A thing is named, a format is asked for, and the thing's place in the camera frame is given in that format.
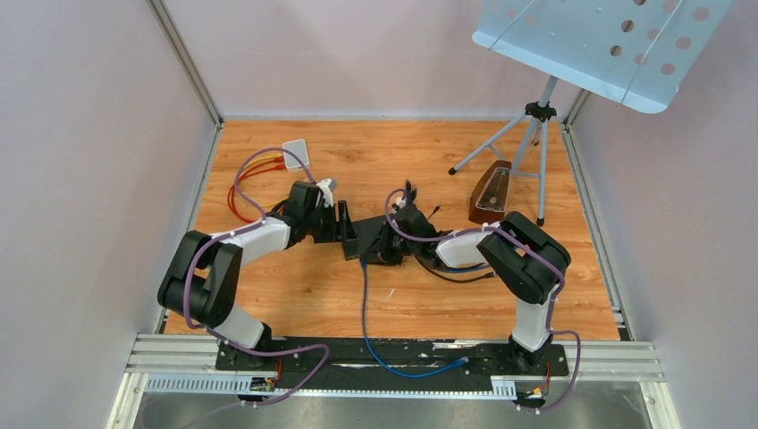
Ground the brown wooden metronome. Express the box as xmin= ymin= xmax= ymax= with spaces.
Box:
xmin=468 ymin=160 xmax=511 ymax=223

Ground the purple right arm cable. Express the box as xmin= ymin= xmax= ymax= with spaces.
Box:
xmin=384 ymin=188 xmax=584 ymax=414

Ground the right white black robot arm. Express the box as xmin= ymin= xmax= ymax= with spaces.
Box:
xmin=344 ymin=204 xmax=571 ymax=374

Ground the red network cable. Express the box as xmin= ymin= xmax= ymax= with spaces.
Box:
xmin=227 ymin=159 xmax=289 ymax=225

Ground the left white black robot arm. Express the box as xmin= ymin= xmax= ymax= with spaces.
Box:
xmin=157 ymin=178 xmax=341 ymax=369

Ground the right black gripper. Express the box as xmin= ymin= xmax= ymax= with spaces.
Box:
xmin=361 ymin=223 xmax=420 ymax=267

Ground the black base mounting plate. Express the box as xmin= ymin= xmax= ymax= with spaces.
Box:
xmin=215 ymin=337 xmax=571 ymax=392

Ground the silver music stand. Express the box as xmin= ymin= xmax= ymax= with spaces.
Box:
xmin=447 ymin=0 xmax=737 ymax=227

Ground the black network switch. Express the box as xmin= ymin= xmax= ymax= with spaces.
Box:
xmin=353 ymin=216 xmax=385 ymax=259

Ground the blue network cable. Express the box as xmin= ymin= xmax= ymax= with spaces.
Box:
xmin=402 ymin=181 xmax=493 ymax=274
xmin=359 ymin=260 xmax=470 ymax=379

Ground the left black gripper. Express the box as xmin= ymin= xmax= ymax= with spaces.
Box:
xmin=304 ymin=200 xmax=359 ymax=244

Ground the small white router box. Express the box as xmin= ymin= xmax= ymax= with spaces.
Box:
xmin=282 ymin=139 xmax=310 ymax=172

